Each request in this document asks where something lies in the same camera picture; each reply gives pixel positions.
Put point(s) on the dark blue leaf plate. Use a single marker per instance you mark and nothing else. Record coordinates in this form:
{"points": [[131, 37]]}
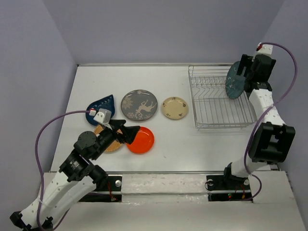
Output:
{"points": [[107, 103]]}

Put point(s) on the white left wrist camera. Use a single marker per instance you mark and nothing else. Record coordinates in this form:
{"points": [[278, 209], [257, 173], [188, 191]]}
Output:
{"points": [[103, 116]]}

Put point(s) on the silver wire dish rack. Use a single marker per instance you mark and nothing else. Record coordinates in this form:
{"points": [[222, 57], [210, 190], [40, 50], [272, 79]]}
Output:
{"points": [[210, 104]]}

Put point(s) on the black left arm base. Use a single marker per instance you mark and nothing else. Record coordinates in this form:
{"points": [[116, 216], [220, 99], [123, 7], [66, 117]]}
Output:
{"points": [[109, 193]]}

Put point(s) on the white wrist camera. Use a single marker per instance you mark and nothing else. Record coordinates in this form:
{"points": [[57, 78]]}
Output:
{"points": [[103, 116], [264, 49]]}

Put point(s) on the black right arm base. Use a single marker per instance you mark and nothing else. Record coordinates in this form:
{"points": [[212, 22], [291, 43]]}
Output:
{"points": [[220, 190]]}

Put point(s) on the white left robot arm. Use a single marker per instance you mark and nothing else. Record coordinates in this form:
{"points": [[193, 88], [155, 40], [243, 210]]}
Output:
{"points": [[76, 177]]}

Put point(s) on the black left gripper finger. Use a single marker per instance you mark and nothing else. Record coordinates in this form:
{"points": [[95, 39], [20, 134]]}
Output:
{"points": [[117, 124], [130, 133]]}

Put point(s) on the grey deer plate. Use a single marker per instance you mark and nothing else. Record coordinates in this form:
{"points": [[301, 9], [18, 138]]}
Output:
{"points": [[139, 105]]}

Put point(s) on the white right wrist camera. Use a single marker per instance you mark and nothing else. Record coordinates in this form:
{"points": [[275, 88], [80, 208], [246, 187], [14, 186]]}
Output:
{"points": [[264, 49]]}

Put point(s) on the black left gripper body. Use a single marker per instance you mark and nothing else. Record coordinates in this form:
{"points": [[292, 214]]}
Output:
{"points": [[107, 137]]}

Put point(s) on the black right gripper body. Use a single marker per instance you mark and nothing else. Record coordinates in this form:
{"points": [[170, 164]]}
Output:
{"points": [[247, 61]]}

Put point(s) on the tan woven round plate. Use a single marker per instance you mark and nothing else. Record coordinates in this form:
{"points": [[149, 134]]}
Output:
{"points": [[114, 146]]}

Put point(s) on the cream plate with prints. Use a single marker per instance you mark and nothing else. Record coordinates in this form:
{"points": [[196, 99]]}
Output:
{"points": [[175, 108]]}

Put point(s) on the orange glossy plate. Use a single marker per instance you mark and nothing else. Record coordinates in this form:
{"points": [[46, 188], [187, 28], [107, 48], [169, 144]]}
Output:
{"points": [[143, 142]]}

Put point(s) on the large teal floral plate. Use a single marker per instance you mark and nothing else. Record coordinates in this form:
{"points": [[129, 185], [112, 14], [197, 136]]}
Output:
{"points": [[234, 84]]}

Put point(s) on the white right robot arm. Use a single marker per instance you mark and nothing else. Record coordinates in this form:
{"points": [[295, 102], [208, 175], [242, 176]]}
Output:
{"points": [[271, 138]]}

